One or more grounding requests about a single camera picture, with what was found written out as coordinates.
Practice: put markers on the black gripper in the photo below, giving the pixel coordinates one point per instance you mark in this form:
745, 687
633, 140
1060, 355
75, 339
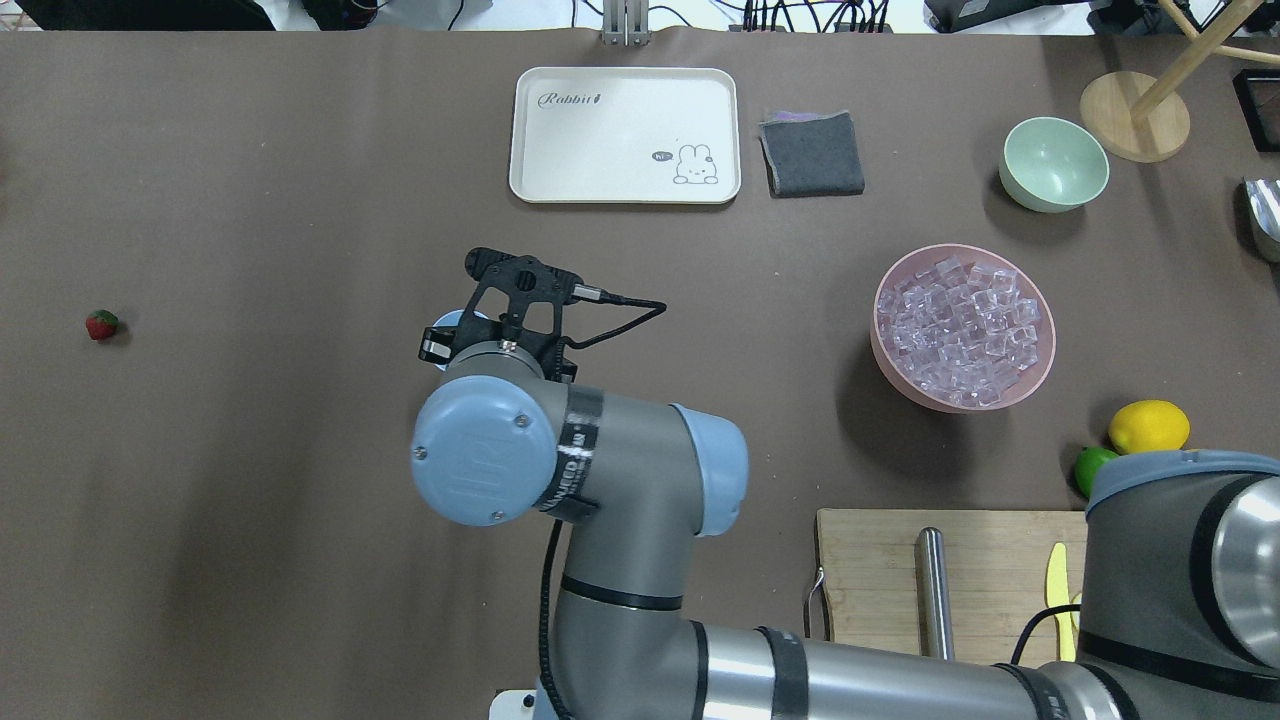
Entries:
433, 348

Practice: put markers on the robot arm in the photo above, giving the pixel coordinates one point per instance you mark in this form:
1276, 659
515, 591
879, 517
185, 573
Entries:
653, 505

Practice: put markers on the light blue plastic cup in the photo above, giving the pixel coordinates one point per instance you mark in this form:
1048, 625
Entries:
449, 320

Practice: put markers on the pink bowl of ice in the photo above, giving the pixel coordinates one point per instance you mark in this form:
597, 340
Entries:
963, 328

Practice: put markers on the steel ice scoop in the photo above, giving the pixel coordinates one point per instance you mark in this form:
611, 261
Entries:
1262, 196

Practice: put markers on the cream rabbit tray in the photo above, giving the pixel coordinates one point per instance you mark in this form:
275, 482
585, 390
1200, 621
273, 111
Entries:
625, 135

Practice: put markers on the grey folded cloth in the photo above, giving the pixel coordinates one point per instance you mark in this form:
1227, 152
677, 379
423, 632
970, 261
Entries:
812, 154

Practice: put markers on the red strawberry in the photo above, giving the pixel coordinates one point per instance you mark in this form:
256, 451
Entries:
101, 325

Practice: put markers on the steel muddler rod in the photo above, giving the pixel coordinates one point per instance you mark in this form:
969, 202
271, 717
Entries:
937, 633

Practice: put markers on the green bowl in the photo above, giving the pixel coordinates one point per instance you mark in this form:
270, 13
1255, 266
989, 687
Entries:
1050, 165

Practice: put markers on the green lime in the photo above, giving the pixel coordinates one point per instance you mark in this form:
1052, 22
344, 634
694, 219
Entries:
1087, 465

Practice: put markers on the yellow plastic knife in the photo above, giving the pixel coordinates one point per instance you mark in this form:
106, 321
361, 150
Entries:
1057, 594

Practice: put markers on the yellow lemon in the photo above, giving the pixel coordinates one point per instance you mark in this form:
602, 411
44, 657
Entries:
1148, 426

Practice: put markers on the wooden mug tree stand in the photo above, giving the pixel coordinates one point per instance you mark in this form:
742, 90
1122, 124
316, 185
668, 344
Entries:
1139, 117

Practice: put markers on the black glass tray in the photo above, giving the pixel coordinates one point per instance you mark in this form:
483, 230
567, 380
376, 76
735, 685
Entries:
1257, 92

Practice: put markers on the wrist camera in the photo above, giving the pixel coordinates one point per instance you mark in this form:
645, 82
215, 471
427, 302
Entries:
522, 278

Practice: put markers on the aluminium frame post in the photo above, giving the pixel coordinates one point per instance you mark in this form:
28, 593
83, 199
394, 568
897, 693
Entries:
625, 23

